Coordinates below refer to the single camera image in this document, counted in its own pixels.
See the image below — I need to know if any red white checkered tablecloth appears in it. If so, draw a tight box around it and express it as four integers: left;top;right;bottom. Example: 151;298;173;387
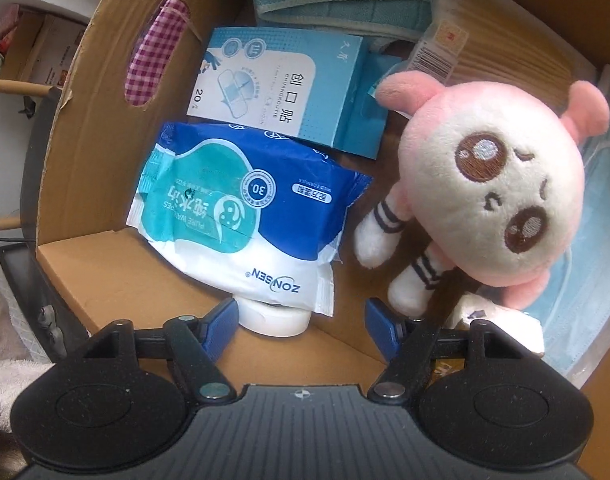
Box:
122;0;190;108

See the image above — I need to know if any light blue face mask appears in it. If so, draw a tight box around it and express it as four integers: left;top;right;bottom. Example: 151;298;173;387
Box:
515;65;610;376

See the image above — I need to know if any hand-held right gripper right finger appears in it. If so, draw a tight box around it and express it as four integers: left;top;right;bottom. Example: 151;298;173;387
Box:
364;297;536;403

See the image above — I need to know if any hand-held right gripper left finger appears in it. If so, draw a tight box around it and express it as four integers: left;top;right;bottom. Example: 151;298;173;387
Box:
82;297;238;403

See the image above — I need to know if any cotton swab packet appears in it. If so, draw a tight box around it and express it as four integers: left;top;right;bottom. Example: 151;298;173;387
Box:
405;0;601;91

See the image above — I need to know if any brown cardboard box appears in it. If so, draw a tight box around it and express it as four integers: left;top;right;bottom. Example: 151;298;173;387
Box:
35;0;610;411

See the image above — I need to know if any white tape roll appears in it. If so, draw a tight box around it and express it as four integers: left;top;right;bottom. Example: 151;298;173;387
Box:
237;297;313;337

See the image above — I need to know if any light blue bandage box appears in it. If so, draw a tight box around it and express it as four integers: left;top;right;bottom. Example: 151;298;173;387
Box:
186;27;401;161

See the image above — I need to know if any blue teal wet wipes pack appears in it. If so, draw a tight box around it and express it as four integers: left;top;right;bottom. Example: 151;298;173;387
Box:
126;121;373;317

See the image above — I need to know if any pink white plush toy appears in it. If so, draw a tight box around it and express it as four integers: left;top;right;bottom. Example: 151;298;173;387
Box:
354;71;610;317

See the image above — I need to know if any white fluffy towel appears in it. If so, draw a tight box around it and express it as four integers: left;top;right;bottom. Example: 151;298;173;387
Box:
0;357;50;436

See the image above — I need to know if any teal towel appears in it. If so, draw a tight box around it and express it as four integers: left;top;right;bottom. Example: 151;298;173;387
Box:
247;0;438;43

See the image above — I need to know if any cardboard carton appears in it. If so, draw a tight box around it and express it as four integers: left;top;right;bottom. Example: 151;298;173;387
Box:
0;10;90;86

